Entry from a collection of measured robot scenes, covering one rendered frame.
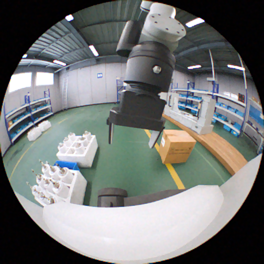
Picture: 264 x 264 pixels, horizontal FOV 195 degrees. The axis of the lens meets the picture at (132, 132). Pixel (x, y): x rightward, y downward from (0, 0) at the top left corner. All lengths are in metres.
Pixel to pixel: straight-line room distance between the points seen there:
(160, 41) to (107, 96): 6.33
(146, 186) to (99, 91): 6.43
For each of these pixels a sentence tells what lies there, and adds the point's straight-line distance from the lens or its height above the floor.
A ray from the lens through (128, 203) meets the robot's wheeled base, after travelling 0.50.
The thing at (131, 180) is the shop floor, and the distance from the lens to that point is 0.73.
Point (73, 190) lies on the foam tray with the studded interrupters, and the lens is 0.63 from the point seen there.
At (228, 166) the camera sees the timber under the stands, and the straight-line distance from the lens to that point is 1.44.
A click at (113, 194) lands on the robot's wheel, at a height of 0.20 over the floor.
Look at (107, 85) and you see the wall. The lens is 6.46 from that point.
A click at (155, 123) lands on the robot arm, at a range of 0.15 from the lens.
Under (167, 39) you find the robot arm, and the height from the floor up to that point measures 0.76.
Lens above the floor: 0.66
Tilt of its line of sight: 28 degrees down
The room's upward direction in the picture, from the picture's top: straight up
